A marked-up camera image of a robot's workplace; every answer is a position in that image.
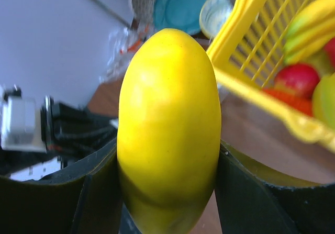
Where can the yellow teal patterned bowl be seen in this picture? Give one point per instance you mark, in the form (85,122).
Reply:
(213,15)

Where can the red apple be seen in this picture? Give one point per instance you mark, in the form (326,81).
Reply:
(297,79)

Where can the yellow banana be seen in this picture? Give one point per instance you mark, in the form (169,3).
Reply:
(309,31)

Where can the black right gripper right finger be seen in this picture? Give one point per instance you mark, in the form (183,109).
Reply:
(254,198)

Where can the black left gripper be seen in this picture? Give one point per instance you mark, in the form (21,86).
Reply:
(73,131)

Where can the yellow plastic basket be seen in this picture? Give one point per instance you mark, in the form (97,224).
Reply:
(248,52)

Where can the spare clear plastic bags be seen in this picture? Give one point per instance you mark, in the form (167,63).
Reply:
(123,46)

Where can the teal scalloped plate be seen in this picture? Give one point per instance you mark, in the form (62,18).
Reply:
(178,14)

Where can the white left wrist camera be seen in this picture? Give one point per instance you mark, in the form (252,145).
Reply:
(21,128)

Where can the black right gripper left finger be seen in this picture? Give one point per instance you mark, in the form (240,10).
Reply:
(84,197)

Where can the yellow lemon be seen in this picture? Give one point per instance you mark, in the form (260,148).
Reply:
(169,130)

